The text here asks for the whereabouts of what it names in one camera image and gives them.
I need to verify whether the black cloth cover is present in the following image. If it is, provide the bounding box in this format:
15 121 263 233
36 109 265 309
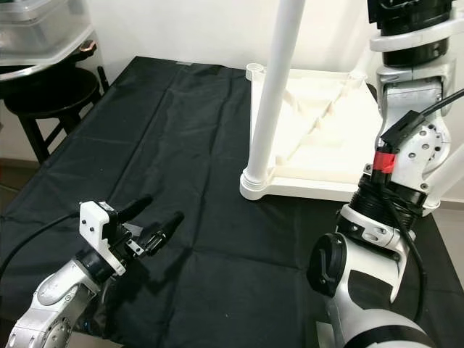
0 57 464 348

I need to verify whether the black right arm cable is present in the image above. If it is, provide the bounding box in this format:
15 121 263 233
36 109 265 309
381 91 464 323

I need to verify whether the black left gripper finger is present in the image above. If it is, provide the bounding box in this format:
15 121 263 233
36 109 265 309
114 194 154 222
149 212 186 248

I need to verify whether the clear plastic storage box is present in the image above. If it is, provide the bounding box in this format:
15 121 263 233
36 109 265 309
0 0 96 72

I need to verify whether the red cable clip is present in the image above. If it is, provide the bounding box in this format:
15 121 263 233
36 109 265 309
370 152 398 178

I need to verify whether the copper coloured bowl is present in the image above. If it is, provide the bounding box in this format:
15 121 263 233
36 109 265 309
80 38 99 55

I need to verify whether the white plastic table top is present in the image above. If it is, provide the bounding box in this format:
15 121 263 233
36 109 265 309
239 64 443 216

